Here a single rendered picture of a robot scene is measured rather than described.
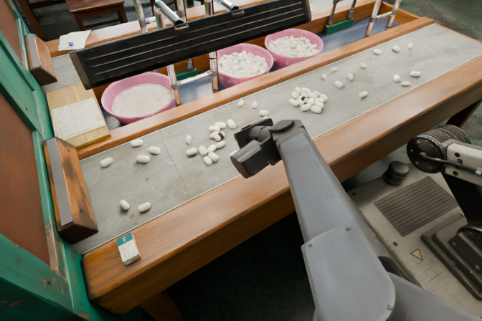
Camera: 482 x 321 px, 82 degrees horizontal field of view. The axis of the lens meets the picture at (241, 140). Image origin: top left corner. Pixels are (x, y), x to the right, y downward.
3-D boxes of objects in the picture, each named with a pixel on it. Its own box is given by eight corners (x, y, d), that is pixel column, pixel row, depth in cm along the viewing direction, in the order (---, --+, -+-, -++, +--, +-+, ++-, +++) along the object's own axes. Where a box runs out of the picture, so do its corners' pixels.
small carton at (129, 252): (140, 257, 62) (138, 254, 61) (125, 266, 61) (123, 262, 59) (133, 235, 66) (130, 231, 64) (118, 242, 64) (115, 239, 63)
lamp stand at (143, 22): (198, 77, 124) (182, -37, 91) (155, 92, 117) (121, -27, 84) (181, 58, 135) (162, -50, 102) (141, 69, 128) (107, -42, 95)
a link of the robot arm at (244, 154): (318, 157, 51) (296, 118, 49) (272, 196, 48) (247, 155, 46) (284, 152, 62) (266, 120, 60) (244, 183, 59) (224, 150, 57)
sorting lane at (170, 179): (490, 52, 130) (493, 48, 128) (85, 258, 66) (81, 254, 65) (432, 27, 147) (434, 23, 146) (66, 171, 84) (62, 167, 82)
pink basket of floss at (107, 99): (191, 97, 115) (187, 78, 108) (161, 143, 97) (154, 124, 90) (133, 86, 120) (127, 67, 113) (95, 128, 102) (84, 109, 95)
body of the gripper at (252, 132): (232, 133, 65) (244, 135, 58) (267, 117, 68) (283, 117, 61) (241, 158, 66) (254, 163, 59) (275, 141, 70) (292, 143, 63)
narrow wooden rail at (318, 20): (378, 16, 171) (384, -2, 163) (60, 122, 107) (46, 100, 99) (371, 13, 174) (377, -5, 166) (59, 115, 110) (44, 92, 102)
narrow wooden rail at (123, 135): (425, 39, 152) (436, 18, 144) (75, 183, 88) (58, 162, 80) (417, 34, 155) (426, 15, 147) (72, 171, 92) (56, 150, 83)
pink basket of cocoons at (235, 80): (282, 74, 126) (285, 56, 119) (247, 104, 111) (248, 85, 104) (237, 56, 137) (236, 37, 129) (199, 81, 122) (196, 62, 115)
